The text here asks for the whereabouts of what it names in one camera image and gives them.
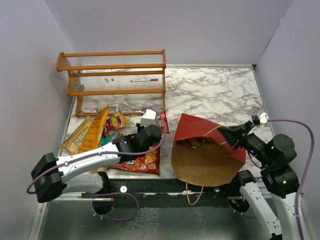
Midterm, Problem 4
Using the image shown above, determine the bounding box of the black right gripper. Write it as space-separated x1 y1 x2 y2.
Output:
218 119 274 166

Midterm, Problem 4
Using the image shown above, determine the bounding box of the red paper bag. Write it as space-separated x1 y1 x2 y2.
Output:
170 113 246 189

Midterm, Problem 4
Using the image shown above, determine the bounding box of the red snack bag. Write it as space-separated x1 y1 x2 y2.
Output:
108 148 161 176

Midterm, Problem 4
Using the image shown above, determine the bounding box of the colourful candy packet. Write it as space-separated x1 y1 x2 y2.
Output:
103 110 130 138

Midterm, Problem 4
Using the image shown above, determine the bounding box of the teal snack packet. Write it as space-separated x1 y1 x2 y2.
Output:
98 133 118 148

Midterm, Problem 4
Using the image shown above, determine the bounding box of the orange honey dijon chips bag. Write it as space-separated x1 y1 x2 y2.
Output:
78 105 109 154

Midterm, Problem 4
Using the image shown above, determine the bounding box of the gold chips bag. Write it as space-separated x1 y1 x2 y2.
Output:
59 116 93 155

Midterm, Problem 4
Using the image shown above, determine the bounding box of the orange Japanese rice cracker bag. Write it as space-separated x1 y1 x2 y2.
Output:
156 110 170 134

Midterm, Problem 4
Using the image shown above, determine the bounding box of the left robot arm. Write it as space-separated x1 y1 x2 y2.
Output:
26 124 166 203

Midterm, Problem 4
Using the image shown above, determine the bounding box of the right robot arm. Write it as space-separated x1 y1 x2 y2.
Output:
218 118 311 240

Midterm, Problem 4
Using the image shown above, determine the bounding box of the white pink marker pen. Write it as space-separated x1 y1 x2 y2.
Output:
130 78 159 83

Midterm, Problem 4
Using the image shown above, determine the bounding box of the wooden three-tier shelf rack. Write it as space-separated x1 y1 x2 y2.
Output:
55 49 167 117

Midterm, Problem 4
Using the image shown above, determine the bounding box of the red white small box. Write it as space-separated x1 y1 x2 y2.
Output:
83 107 97 114

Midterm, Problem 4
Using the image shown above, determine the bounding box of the small grey clip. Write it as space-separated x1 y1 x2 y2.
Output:
74 83 85 89

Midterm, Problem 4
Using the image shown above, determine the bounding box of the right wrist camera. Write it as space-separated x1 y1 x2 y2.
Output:
251 109 269 126

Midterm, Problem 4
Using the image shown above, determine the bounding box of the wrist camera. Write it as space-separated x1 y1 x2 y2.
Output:
139 109 157 127
251 109 269 126

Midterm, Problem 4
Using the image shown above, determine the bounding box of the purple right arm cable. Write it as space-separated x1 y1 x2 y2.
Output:
267 119 315 240

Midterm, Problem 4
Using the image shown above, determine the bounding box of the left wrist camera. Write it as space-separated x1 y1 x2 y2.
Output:
139 109 157 127

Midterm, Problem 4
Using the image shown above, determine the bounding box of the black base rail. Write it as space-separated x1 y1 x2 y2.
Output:
82 177 251 210

